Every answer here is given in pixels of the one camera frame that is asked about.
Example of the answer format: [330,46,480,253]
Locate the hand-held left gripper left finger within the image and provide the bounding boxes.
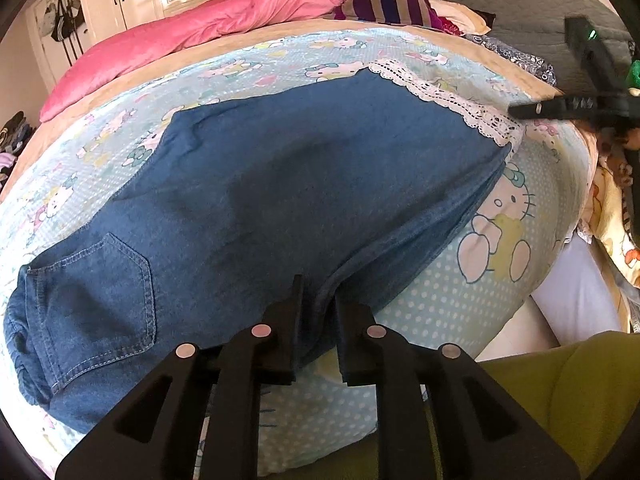
[55,275,306,480]

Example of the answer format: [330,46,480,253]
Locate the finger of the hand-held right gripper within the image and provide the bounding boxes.
[507,96,601,122]

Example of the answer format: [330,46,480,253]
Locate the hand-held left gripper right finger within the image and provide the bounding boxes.
[334,291,583,480]

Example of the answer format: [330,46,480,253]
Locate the blue denim jeans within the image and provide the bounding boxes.
[2,58,526,433]

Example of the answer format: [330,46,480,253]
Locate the dark blue patterned cloth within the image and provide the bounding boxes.
[465,34,558,87]

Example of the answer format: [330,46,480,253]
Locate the grey padded headboard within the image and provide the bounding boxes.
[425,0,640,58]

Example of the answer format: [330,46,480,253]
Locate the cartoon cat printed bedsheet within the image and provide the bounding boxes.
[0,27,601,471]

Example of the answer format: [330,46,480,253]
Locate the yellow cartoon printed pillow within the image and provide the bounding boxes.
[580,127,640,288]

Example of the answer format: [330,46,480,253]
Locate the cream pillow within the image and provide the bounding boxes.
[429,0,493,37]

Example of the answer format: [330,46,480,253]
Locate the pale lavender cloth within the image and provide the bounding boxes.
[530,235,628,347]

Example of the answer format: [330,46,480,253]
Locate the person's green fleece top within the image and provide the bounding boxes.
[350,327,640,480]

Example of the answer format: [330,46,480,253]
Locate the pink quilt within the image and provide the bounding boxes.
[39,0,382,123]

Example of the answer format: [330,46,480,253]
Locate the pile of shoes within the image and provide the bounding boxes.
[0,110,37,182]

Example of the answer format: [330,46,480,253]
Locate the hanging black and white bags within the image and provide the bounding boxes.
[42,0,87,57]

